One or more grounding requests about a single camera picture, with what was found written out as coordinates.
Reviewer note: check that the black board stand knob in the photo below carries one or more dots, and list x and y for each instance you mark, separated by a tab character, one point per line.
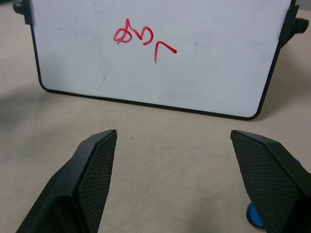
300	25
18	7

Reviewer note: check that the white board with black frame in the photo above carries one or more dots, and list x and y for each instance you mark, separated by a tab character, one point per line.
155	60

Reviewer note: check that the blue round object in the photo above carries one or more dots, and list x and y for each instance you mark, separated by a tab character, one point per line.
255	216

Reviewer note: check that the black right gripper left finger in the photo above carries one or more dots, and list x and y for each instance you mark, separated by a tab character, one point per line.
73	189

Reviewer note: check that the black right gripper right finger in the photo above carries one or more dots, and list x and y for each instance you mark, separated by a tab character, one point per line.
272	184

